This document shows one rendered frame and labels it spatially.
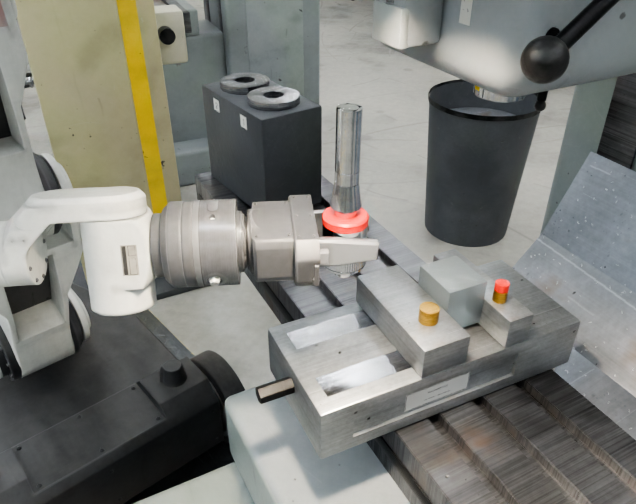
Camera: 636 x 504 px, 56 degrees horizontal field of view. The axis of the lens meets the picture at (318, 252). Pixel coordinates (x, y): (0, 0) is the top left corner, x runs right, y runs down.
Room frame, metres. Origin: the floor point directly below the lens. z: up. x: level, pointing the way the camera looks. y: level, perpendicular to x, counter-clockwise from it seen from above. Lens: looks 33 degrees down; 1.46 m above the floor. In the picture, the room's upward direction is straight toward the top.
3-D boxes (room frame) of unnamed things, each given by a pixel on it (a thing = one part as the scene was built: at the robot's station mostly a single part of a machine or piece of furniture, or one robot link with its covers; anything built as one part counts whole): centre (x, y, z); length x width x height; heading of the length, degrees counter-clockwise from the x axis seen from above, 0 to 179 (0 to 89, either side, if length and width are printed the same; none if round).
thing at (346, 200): (0.53, -0.03, 1.22); 0.03 x 0.03 x 0.11
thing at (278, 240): (0.52, 0.06, 1.13); 0.13 x 0.12 x 0.10; 6
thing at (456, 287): (0.56, -0.16, 1.03); 0.06 x 0.05 x 0.06; 25
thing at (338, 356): (0.55, -0.13, 0.98); 0.35 x 0.15 x 0.11; 115
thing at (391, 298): (0.54, -0.11, 1.02); 0.15 x 0.06 x 0.04; 25
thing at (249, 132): (1.04, 0.10, 1.03); 0.22 x 0.12 x 0.20; 35
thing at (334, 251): (0.50, -0.03, 1.13); 0.06 x 0.02 x 0.03; 96
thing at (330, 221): (0.53, -0.03, 1.16); 0.05 x 0.05 x 0.01
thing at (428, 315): (0.51, -0.12, 1.05); 0.02 x 0.02 x 0.02
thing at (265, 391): (0.47, 0.05, 0.97); 0.04 x 0.02 x 0.02; 115
